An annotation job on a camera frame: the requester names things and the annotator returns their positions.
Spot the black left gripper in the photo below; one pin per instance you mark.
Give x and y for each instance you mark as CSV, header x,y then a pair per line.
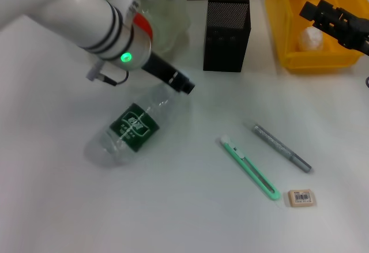
x,y
161,68

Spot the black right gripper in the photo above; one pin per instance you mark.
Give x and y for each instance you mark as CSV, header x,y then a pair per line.
x,y
356,35

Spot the white paper ball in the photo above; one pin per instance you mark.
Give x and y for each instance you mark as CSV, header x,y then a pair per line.
x,y
310,41

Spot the clear water bottle green label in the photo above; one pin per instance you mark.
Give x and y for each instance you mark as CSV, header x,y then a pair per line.
x,y
132,126

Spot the red-orange fruit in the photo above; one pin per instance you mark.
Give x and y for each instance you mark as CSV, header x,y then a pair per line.
x,y
145,25

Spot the green utility knife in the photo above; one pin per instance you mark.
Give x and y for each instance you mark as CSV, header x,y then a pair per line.
x,y
250,169

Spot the beige eraser with barcode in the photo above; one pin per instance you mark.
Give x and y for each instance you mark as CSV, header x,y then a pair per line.
x,y
301,198

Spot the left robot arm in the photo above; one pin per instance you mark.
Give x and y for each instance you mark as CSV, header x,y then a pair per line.
x,y
72,14

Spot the black mesh pen holder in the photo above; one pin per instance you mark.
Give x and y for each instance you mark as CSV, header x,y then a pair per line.
x,y
226,45

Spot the translucent green fruit bowl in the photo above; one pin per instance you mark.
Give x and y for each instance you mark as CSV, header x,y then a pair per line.
x,y
173,25

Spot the grey marker pen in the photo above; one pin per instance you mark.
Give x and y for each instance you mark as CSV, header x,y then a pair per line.
x,y
281,146

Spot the yellow plastic bin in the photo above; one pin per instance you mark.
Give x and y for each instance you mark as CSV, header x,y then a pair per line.
x,y
317,60

